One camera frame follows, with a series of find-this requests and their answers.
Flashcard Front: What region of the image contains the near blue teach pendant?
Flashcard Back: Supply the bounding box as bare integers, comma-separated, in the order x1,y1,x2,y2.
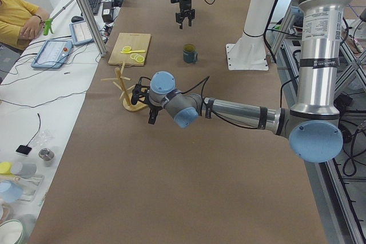
31,39,73,69

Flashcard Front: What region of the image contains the silver aluminium frame post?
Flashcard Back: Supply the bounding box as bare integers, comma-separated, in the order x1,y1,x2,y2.
76,0,106,57

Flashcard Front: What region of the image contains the blue teach pendant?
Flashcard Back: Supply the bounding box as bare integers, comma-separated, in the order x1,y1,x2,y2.
69,21,94,46
31,39,73,69

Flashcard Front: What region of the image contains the green plastic clamp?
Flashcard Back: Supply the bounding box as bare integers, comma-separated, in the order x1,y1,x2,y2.
43,18,54,36

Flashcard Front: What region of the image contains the yellow cup lying down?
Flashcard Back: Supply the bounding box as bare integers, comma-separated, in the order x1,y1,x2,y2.
0,162,13,175

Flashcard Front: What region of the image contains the far blue teach pendant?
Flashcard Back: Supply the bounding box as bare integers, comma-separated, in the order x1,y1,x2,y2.
69,21,94,46

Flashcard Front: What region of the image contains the person in yellow shirt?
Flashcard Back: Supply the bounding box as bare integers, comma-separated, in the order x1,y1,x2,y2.
1,0,50,51

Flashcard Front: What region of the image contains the middle lemon slice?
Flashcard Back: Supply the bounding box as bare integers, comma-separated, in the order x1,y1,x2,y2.
134,54,143,61

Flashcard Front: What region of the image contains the small black pad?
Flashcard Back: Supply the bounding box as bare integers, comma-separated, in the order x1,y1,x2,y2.
15,145,32,155

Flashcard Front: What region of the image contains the black computer mouse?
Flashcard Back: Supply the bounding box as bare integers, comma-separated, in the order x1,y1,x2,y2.
71,16,84,23

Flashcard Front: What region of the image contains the light blue cup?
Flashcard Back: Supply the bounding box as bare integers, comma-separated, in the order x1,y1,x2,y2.
1,181,23,203

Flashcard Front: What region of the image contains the blue mug with green inside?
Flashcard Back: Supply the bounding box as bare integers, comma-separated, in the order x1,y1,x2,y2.
183,43,198,63

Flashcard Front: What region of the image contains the white bowl green rim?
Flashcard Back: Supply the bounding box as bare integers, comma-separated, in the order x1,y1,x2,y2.
1,219,25,244

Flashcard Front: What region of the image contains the lemon slice near knife tip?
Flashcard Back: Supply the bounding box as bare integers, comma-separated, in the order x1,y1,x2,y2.
121,46,132,53

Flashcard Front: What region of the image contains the wooden cup storage rack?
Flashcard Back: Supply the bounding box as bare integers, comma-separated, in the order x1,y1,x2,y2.
101,61,148,112

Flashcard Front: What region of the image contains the wooden cutting board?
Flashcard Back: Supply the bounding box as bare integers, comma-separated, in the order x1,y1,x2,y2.
108,33,151,66

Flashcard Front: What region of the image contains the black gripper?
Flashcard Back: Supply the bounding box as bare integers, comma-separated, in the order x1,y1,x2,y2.
148,103,162,125
176,0,195,29

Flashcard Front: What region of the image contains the yellow plastic knife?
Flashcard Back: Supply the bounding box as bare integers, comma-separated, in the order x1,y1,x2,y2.
120,50,146,54

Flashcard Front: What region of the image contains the grey cup lying down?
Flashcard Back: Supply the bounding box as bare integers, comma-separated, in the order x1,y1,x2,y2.
10,162,37,178

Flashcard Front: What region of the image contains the small metal cylinder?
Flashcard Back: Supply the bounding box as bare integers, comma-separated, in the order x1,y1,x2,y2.
38,148,54,167

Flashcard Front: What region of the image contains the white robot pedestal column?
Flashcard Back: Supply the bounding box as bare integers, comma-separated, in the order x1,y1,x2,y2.
226,0,276,71

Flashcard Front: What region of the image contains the black power adapter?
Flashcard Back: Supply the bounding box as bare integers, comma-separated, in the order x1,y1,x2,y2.
101,2,114,23

